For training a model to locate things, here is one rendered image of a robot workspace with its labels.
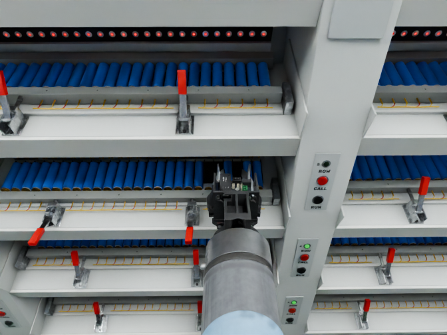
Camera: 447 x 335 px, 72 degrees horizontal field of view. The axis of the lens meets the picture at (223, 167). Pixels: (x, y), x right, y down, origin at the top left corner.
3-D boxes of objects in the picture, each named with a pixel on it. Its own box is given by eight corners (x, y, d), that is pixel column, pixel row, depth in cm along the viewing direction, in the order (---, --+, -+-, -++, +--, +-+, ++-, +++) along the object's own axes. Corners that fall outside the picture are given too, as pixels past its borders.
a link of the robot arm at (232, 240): (270, 294, 43) (201, 294, 43) (266, 265, 47) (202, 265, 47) (276, 250, 38) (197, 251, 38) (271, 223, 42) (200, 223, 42)
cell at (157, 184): (166, 165, 67) (163, 191, 63) (157, 165, 67) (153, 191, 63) (165, 161, 66) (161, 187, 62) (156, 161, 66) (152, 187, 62)
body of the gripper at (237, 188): (257, 170, 51) (266, 221, 41) (255, 209, 56) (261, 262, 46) (211, 170, 51) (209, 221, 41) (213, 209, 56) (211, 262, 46)
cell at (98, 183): (109, 166, 67) (103, 191, 63) (101, 166, 67) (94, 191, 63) (107, 161, 66) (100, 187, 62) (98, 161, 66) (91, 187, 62)
